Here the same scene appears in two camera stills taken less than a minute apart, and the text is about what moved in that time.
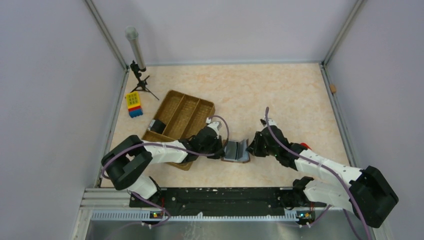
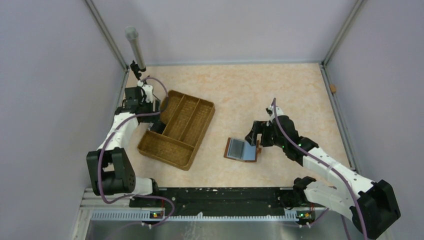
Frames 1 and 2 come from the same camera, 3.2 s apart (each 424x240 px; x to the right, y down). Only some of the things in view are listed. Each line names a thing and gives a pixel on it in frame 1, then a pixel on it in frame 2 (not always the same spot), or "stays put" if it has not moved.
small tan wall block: (333, 88) stays put
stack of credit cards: (157, 126) stays put
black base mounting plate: (182, 201) stays put
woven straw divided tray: (184, 115) stays put
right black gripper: (253, 148) → (251, 137)
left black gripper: (218, 142) → (156, 105)
